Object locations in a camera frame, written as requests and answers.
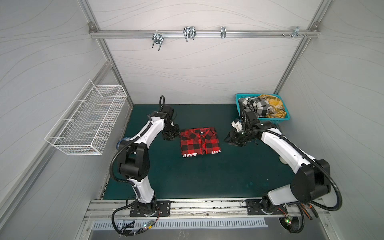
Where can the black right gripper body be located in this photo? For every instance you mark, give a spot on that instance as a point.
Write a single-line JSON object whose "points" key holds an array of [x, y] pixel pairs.
{"points": [[237, 137]]}

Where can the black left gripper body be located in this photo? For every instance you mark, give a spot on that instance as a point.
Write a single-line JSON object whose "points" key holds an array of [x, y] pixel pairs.
{"points": [[171, 132]]}

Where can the red black plaid shirt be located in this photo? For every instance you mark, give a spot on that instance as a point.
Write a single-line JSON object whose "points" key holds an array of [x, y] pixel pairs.
{"points": [[199, 141]]}

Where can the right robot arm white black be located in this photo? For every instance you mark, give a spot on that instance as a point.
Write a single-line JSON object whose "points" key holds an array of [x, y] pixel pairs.
{"points": [[312, 183]]}

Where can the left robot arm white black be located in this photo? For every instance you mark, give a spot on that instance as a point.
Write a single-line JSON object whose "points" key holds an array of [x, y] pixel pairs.
{"points": [[131, 165]]}

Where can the black white plaid shirt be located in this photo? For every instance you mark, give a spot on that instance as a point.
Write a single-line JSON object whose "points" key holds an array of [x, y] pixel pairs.
{"points": [[256, 104]]}

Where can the teal plastic basket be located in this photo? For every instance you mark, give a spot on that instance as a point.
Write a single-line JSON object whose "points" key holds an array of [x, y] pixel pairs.
{"points": [[274, 121]]}

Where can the blue white ceramic bowl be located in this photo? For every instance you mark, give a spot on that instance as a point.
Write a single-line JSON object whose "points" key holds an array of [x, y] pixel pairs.
{"points": [[125, 139]]}

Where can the yellow plaid shirt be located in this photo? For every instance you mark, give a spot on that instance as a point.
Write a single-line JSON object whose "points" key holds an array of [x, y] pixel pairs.
{"points": [[275, 107]]}

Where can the white tape roll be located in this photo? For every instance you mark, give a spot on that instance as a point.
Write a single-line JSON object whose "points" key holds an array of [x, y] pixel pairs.
{"points": [[283, 160]]}

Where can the orange black pliers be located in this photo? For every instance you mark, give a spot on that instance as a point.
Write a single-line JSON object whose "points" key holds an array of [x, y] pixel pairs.
{"points": [[309, 211]]}

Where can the metal U-bolt clamp left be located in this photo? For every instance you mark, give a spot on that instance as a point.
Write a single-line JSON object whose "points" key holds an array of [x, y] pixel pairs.
{"points": [[157, 39]]}

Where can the metal u-bolt clamp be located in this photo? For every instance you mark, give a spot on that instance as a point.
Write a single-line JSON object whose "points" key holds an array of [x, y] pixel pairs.
{"points": [[189, 33], [157, 39]]}

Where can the metal U-bolt clamp middle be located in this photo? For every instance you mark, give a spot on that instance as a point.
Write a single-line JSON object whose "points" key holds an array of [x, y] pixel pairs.
{"points": [[189, 33]]}

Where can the white wire basket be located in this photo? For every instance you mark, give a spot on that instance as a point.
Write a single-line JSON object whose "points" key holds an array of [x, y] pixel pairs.
{"points": [[86, 125]]}

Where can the metal bracket right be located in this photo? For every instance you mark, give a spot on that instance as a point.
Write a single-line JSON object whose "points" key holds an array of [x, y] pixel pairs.
{"points": [[295, 34]]}

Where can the aluminium crossbar rail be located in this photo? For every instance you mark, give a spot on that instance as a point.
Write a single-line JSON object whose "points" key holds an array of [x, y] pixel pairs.
{"points": [[201, 34]]}

